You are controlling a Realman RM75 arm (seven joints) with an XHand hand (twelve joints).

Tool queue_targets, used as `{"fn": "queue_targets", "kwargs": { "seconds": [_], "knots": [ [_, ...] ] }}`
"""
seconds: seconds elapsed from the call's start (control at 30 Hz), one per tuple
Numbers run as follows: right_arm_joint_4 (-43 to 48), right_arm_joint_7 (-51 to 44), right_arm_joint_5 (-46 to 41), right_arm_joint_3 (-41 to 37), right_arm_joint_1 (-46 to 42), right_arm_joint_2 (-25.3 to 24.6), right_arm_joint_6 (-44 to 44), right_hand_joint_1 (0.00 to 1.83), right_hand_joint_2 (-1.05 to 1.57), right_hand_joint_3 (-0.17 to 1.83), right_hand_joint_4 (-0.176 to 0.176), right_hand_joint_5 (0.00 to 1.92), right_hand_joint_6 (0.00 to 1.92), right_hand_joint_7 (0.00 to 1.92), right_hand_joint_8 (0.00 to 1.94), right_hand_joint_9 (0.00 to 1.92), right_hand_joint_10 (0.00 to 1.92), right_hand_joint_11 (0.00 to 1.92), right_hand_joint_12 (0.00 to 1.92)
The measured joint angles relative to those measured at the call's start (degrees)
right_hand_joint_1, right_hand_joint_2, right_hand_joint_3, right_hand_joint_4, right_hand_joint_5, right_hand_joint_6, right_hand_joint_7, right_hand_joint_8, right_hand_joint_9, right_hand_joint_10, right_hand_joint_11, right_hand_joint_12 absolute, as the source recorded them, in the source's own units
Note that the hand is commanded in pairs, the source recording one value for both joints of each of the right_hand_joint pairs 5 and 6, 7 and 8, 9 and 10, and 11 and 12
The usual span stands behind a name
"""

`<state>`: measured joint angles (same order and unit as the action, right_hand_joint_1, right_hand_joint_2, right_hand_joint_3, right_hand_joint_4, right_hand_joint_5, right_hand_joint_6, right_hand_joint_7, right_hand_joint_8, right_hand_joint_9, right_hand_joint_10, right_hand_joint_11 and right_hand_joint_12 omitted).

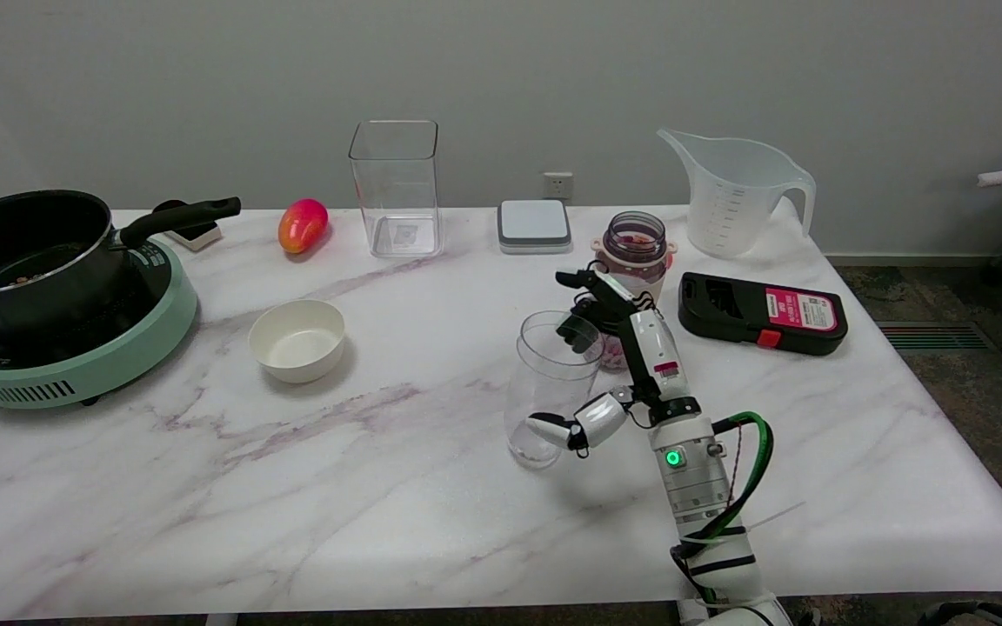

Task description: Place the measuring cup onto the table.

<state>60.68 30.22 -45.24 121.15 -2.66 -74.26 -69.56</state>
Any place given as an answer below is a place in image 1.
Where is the floor vent grille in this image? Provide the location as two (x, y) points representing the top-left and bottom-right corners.
(875, 321), (999, 352)

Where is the clear plastic measuring cup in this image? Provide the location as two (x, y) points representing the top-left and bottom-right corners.
(504, 310), (607, 471)

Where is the small white black device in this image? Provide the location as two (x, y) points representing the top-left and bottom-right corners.
(153, 200), (224, 253)

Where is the white bowl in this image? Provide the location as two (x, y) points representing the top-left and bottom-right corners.
(248, 299), (346, 384)

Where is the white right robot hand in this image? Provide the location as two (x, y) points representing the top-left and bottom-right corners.
(525, 265), (703, 459)

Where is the clear bottle with pink pills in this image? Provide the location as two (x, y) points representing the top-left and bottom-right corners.
(590, 211), (678, 374)

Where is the black case with pink label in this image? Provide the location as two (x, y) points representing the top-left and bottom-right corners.
(678, 271), (849, 356)

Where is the black saucepan with handle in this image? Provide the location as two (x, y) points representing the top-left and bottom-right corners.
(0, 190), (242, 336)

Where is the clear square storage container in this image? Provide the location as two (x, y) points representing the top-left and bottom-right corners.
(348, 120), (444, 259)

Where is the mint green induction cooker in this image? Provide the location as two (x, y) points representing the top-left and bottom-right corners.
(0, 236), (199, 410)

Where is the large translucent measuring jug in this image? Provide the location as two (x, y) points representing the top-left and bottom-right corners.
(657, 129), (817, 260)

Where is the red yellow mango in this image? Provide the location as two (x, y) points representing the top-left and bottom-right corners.
(278, 198), (330, 255)

